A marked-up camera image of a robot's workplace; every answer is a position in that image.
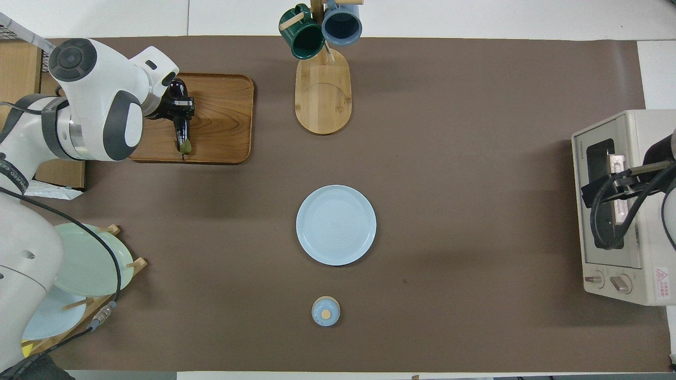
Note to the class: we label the dark purple eggplant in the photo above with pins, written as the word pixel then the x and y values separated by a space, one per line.
pixel 182 133

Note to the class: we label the toaster oven glass door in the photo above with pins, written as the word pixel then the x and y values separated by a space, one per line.
pixel 583 158

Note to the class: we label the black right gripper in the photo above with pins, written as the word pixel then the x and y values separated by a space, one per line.
pixel 604 191

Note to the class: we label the dark green mug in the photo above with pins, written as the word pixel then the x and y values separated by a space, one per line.
pixel 303 39

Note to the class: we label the light blue plate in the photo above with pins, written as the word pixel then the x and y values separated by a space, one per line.
pixel 336 225
pixel 55 316

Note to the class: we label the small blue jar cork lid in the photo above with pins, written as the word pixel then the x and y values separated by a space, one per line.
pixel 326 311

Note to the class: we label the wooden mug tree stand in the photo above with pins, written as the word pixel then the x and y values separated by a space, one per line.
pixel 323 100

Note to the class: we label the blue grey mug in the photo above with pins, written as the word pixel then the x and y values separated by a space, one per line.
pixel 341 24

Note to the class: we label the brown table mat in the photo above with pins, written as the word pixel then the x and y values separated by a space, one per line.
pixel 449 211

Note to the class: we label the white plastic bag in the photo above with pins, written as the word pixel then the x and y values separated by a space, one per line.
pixel 53 191

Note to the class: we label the silver oven knob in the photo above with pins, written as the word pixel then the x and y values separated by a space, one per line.
pixel 621 284
pixel 594 278

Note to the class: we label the yellow plate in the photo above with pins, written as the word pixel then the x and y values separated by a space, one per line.
pixel 26 350

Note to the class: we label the light green plate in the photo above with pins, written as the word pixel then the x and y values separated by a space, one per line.
pixel 90 264

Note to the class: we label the wooden plate rack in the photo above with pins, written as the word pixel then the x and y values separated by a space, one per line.
pixel 100 305

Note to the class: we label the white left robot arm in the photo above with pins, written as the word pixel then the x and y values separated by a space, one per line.
pixel 100 95

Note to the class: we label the beige toaster oven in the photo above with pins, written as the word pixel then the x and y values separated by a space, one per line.
pixel 655 248

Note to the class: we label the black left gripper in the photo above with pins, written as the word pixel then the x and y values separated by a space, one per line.
pixel 162 108

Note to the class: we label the brown wooden tray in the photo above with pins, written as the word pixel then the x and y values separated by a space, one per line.
pixel 222 126

